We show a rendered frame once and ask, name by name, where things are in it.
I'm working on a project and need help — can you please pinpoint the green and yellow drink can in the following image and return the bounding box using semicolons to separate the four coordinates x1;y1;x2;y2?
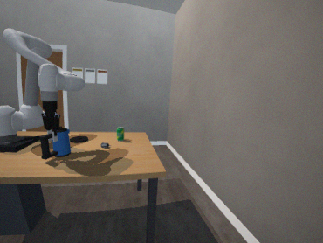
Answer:
117;127;124;141

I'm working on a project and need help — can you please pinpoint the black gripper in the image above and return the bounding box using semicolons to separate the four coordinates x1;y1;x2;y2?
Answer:
41;101;60;142

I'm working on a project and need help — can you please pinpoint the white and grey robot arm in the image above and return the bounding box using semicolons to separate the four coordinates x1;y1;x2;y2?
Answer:
0;29;85;145

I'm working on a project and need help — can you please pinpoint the black round disc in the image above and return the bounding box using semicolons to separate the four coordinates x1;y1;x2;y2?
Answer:
70;136;88;143

